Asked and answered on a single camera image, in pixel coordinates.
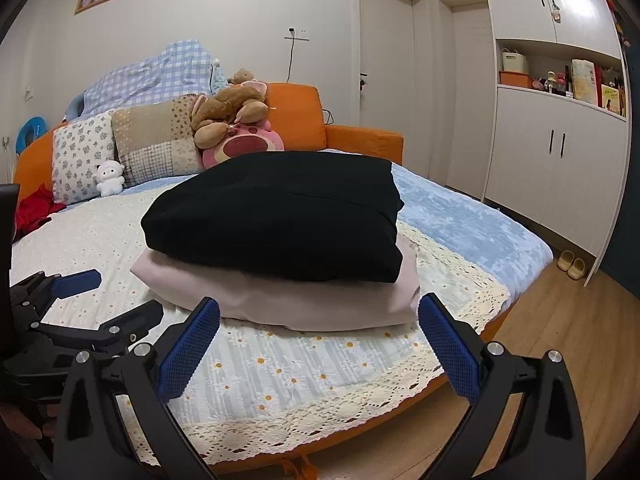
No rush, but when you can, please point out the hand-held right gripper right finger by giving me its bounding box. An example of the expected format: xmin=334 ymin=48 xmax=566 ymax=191
xmin=418 ymin=292 xmax=587 ymax=480

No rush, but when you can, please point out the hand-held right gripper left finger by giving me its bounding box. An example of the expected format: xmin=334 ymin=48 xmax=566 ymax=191
xmin=51 ymin=296 xmax=222 ymax=480

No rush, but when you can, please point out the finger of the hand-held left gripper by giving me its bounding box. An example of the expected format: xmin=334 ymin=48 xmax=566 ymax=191
xmin=29 ymin=301 xmax=165 ymax=357
xmin=9 ymin=269 xmax=102 ymax=311

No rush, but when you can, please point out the black sweater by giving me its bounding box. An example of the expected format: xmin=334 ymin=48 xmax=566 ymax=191
xmin=141 ymin=150 xmax=406 ymax=283

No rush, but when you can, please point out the person's left hand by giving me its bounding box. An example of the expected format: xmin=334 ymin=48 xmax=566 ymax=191
xmin=0 ymin=401 xmax=57 ymax=442

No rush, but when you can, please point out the red garment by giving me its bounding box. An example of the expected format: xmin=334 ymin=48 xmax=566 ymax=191
xmin=14 ymin=183 xmax=66 ymax=241

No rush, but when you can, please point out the small white plush toy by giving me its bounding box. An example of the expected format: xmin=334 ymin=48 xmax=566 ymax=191
xmin=95 ymin=160 xmax=126 ymax=198

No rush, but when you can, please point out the folded pink garment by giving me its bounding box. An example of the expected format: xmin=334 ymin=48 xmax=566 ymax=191
xmin=130 ymin=232 xmax=422 ymax=333

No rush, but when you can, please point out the light blue blanket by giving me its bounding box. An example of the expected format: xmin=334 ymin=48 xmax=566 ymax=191
xmin=390 ymin=162 xmax=555 ymax=306

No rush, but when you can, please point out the floral print pillow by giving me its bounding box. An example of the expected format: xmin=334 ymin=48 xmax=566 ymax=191
xmin=51 ymin=112 xmax=118 ymax=206

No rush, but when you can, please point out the beige patchwork pillow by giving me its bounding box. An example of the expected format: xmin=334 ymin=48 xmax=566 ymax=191
xmin=110 ymin=94 xmax=206 ymax=188

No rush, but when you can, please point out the pink round plush cushion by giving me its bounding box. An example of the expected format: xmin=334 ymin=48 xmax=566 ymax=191
xmin=201 ymin=121 xmax=286 ymax=170

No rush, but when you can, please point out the white wardrobe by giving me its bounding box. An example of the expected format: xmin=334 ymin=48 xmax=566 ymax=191
xmin=477 ymin=0 xmax=633 ymax=288

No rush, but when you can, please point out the blue checkered blanket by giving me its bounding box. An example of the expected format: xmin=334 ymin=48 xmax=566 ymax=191
xmin=67 ymin=39 xmax=228 ymax=121

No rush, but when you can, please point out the brown plush bear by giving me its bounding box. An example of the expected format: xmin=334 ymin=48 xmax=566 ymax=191
xmin=190 ymin=67 xmax=272 ymax=150

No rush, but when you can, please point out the white door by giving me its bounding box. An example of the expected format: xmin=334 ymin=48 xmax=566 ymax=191
xmin=357 ymin=0 xmax=433 ymax=181
xmin=437 ymin=0 xmax=496 ymax=201

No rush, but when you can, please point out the white storage basket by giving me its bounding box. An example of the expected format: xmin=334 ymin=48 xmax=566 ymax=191
xmin=501 ymin=47 xmax=530 ymax=73

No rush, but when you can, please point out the yellow box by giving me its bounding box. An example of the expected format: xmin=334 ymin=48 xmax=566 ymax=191
xmin=601 ymin=85 xmax=624 ymax=114

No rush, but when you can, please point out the white packet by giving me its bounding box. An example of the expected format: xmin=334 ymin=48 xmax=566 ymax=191
xmin=571 ymin=58 xmax=598 ymax=106

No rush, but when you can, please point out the blue ring seat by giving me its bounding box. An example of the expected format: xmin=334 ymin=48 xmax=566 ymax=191
xmin=15 ymin=116 xmax=48 ymax=153

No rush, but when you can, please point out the orange bed frame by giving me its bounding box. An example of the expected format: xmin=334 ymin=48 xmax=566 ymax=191
xmin=12 ymin=82 xmax=513 ymax=480

